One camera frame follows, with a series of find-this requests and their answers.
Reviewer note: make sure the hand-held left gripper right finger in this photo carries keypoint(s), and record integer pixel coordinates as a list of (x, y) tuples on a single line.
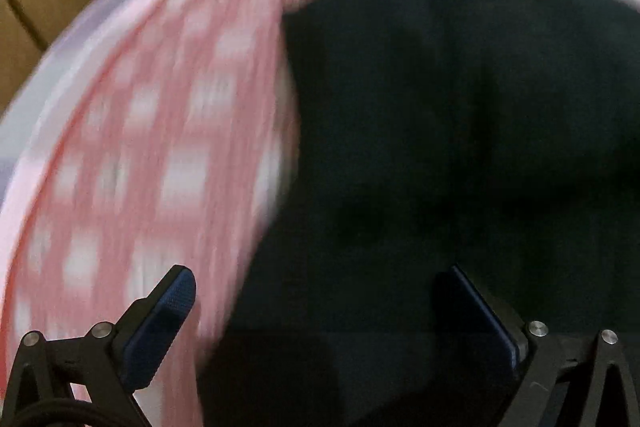
[(485, 322)]

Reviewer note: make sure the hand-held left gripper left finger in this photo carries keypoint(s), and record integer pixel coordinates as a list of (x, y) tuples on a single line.
[(160, 332)]

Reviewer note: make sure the red checkered mat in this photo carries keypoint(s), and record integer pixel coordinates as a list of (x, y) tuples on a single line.
[(150, 132)]

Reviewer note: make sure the navy padded jacket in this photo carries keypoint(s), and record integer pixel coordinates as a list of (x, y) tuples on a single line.
[(400, 157)]

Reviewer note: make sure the pink purple patchwork bedsheet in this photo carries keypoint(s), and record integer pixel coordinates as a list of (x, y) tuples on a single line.
[(75, 52)]

